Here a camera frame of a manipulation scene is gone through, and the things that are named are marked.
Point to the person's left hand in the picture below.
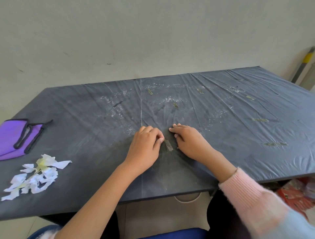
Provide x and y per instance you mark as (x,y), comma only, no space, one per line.
(144,150)

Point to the person's right hand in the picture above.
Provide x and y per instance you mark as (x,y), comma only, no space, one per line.
(193,145)

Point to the olive tape piece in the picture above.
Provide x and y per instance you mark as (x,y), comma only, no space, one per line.
(168,145)

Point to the gathered paper scraps pile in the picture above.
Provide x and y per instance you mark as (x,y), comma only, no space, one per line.
(37,179)

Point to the person's right forearm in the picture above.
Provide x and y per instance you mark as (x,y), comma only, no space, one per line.
(251,199)

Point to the person's left forearm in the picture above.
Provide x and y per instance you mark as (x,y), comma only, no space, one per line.
(98,202)

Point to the person's black trousers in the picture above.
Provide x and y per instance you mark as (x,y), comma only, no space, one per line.
(226,216)

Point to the purple cloth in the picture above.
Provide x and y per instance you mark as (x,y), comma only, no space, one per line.
(11,138)

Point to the black table leg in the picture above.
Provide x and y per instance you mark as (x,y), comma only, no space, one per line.
(213,192)

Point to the dark grey covered table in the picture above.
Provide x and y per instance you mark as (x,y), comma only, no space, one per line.
(73,128)

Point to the red and white package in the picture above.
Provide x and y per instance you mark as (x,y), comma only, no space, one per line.
(292,194)

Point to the grey pole yellow band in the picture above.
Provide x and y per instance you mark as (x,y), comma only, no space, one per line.
(304,64)

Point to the grey wall pipe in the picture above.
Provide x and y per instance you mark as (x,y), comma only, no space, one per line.
(308,76)

